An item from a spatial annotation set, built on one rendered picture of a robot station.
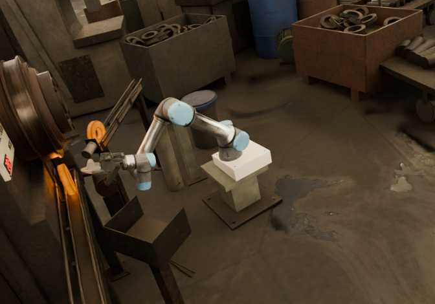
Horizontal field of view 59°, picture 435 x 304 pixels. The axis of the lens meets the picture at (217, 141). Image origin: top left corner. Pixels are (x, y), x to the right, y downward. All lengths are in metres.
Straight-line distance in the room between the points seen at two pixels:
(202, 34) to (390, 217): 2.67
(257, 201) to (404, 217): 0.87
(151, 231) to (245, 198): 0.97
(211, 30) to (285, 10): 1.05
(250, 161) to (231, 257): 0.57
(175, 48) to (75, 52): 1.14
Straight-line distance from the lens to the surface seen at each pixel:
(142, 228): 1.72
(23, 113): 1.65
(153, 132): 2.11
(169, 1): 5.76
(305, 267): 2.19
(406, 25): 3.79
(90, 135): 2.37
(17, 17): 4.54
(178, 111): 1.95
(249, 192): 2.51
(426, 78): 3.30
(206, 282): 2.22
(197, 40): 4.16
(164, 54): 3.96
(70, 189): 1.95
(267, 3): 4.82
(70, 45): 4.51
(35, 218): 1.57
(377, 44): 3.54
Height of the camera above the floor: 1.67
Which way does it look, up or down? 30 degrees down
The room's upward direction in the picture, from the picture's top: 14 degrees counter-clockwise
